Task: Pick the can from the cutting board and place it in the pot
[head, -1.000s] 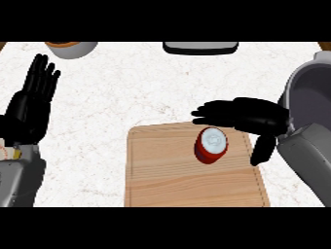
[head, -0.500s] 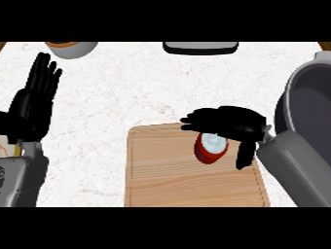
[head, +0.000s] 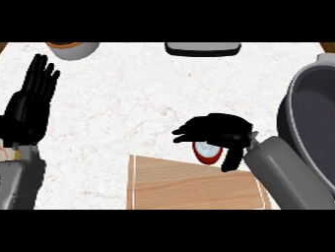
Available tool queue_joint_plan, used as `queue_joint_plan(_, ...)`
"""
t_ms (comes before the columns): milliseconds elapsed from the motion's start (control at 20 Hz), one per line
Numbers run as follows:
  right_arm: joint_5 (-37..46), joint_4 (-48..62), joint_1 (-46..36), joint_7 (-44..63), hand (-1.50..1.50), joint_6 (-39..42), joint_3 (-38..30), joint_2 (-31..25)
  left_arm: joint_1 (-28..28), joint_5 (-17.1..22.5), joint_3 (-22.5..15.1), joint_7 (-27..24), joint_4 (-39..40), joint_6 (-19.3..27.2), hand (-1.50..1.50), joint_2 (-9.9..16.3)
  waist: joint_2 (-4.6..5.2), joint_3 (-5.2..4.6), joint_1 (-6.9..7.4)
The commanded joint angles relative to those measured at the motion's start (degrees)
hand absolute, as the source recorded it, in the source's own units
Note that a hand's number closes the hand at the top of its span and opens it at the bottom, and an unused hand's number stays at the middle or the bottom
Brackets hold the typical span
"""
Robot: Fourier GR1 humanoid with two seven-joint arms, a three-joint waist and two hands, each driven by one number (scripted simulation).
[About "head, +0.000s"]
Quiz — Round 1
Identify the grey and black appliance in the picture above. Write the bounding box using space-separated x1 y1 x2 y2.
164 41 244 58

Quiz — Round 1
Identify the wooden cutting board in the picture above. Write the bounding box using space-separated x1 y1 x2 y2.
127 155 275 211

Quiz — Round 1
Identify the dark grey pot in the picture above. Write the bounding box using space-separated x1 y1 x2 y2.
278 52 335 204

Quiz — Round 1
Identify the grey bowl with orange inside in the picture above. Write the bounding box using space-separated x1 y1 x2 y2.
45 41 103 62

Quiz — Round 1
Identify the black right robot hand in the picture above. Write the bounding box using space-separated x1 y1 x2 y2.
171 112 256 173

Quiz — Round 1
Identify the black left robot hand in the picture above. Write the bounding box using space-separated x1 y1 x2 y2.
0 53 62 148

